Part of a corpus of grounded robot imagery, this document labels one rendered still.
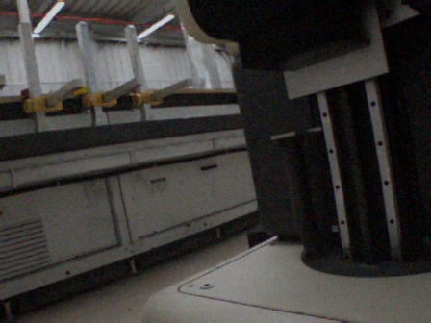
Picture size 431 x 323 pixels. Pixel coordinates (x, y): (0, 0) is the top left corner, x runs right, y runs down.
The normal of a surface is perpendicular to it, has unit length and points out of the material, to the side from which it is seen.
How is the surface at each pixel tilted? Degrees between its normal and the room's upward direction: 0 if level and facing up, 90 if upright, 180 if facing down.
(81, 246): 91
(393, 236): 90
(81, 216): 90
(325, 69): 90
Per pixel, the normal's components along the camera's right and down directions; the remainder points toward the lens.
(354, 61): -0.77, 0.18
